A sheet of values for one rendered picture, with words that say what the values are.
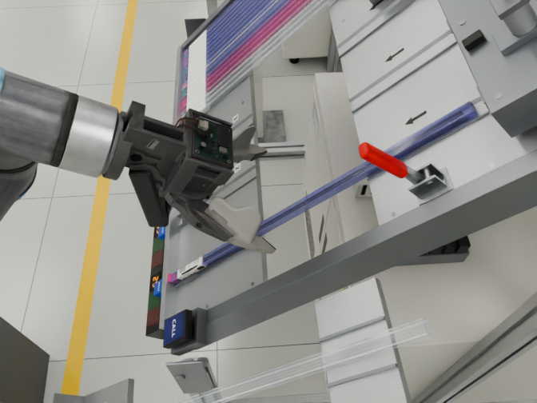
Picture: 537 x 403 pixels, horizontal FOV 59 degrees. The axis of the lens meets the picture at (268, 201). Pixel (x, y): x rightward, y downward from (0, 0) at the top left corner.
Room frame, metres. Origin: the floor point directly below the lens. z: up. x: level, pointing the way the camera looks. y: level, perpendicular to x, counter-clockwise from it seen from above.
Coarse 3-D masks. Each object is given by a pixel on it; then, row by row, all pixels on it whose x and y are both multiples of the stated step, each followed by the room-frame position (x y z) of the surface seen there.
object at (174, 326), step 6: (174, 318) 0.24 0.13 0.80; (180, 318) 0.23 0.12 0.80; (168, 324) 0.23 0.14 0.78; (174, 324) 0.23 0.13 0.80; (180, 324) 0.22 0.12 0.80; (168, 330) 0.22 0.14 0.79; (174, 330) 0.22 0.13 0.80; (180, 330) 0.22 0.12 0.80; (168, 336) 0.21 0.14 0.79; (174, 336) 0.21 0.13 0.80; (180, 336) 0.21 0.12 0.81; (168, 342) 0.21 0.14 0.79
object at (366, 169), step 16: (464, 112) 0.35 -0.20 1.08; (432, 128) 0.35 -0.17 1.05; (448, 128) 0.34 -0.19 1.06; (400, 144) 0.35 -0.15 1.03; (416, 144) 0.34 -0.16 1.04; (352, 176) 0.34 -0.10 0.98; (320, 192) 0.34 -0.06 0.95; (336, 192) 0.33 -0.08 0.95; (288, 208) 0.34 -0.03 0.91; (304, 208) 0.33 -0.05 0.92; (272, 224) 0.33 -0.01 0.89; (208, 256) 0.33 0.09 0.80; (224, 256) 0.32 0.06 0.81; (176, 272) 0.33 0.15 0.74
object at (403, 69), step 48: (384, 0) 0.60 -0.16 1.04; (432, 0) 0.54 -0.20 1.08; (384, 48) 0.51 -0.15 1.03; (432, 48) 0.46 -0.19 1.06; (384, 96) 0.44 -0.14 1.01; (432, 96) 0.40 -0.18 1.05; (384, 144) 0.37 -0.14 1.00; (432, 144) 0.34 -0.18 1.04; (480, 144) 0.31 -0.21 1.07; (528, 144) 0.29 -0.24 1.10; (384, 192) 0.31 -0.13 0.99
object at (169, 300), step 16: (176, 64) 0.85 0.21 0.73; (176, 80) 0.79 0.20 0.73; (176, 96) 0.74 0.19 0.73; (176, 112) 0.69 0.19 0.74; (176, 224) 0.43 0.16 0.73; (176, 240) 0.40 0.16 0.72; (176, 256) 0.37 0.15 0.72; (176, 288) 0.31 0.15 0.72; (176, 304) 0.29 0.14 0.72; (160, 320) 0.26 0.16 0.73
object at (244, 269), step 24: (240, 96) 0.63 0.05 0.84; (240, 120) 0.57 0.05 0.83; (240, 168) 0.47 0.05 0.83; (216, 192) 0.45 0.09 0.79; (240, 192) 0.43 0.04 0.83; (192, 240) 0.39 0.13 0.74; (216, 240) 0.36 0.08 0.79; (216, 264) 0.32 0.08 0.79; (240, 264) 0.30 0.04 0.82; (264, 264) 0.29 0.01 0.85; (192, 288) 0.30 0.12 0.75; (216, 288) 0.28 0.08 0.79; (240, 288) 0.27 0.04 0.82
